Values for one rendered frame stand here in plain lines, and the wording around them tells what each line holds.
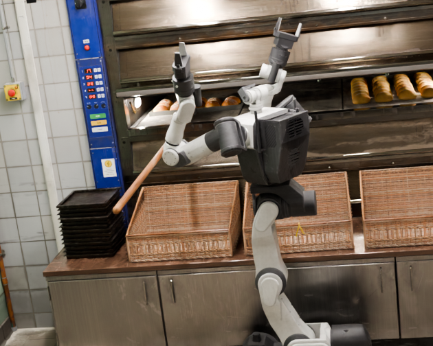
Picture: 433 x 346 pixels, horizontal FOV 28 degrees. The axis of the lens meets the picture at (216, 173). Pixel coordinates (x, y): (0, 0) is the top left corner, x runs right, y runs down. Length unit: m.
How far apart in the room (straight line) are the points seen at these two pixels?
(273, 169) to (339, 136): 1.09
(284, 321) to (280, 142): 0.90
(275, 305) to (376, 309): 0.67
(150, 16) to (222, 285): 1.48
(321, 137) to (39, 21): 1.66
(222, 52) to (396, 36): 0.92
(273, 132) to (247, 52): 1.09
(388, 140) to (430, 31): 0.61
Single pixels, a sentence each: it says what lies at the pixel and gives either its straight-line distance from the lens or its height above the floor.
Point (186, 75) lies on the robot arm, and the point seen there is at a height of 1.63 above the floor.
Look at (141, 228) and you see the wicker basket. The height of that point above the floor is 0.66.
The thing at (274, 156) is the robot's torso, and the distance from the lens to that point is 3.66.
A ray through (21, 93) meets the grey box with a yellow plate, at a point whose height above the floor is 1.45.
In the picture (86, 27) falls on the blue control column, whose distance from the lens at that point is 4.76.
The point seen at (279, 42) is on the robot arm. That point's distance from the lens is 4.03.
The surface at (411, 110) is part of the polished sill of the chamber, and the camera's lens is 4.69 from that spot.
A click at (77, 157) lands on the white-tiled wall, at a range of 4.96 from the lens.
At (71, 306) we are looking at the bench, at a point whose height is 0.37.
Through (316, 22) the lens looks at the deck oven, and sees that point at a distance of 4.61.
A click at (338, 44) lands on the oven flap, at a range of 4.62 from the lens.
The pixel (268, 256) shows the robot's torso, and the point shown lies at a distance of 3.93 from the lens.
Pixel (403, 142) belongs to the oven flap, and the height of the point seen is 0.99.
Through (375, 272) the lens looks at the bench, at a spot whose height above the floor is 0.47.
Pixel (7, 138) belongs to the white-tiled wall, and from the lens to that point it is 5.06.
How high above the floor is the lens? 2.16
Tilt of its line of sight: 15 degrees down
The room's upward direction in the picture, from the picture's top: 7 degrees counter-clockwise
